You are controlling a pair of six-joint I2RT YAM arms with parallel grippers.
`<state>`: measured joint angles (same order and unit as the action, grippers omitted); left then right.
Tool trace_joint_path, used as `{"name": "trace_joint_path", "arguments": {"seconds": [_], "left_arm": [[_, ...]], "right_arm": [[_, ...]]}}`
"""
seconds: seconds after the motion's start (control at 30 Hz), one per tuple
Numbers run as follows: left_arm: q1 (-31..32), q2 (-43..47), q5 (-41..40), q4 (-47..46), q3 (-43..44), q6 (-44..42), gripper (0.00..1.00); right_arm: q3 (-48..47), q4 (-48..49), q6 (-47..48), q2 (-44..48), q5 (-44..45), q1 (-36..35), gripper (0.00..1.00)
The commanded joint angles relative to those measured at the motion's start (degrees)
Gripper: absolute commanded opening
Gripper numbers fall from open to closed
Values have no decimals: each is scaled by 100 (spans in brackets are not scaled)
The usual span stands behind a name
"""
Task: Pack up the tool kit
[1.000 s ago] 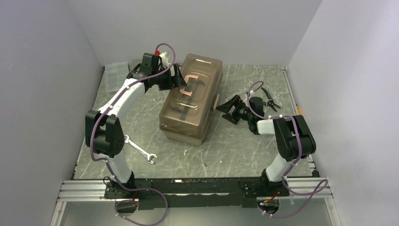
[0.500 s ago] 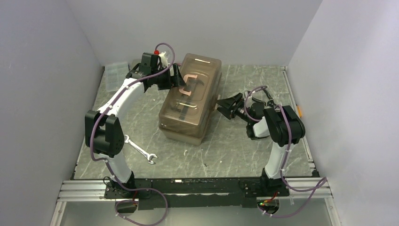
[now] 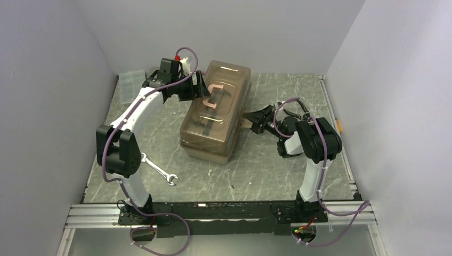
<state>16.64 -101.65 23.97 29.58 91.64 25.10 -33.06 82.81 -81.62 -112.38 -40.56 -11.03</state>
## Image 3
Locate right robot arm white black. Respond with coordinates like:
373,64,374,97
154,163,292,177
243,105,343,221

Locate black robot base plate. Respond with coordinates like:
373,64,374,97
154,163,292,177
116,199,328,238

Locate orange object at table edge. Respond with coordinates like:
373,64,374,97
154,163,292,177
336,119,343,133

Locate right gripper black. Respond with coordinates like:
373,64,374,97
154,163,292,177
242,105,285,140

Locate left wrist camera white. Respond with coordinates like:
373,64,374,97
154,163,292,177
174,55,193,76

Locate translucent brown tool box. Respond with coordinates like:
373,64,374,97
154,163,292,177
179,60,251,165

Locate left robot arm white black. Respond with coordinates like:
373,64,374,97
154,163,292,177
95,58,211,224

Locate large silver open-end wrench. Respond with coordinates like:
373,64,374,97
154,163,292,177
141,153,179,186

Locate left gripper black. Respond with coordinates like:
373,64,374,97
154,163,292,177
172,71,212,102

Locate black needle-nose pliers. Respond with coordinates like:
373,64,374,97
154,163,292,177
296,99,311,120

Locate aluminium rail frame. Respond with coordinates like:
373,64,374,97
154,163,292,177
66,204,377,228

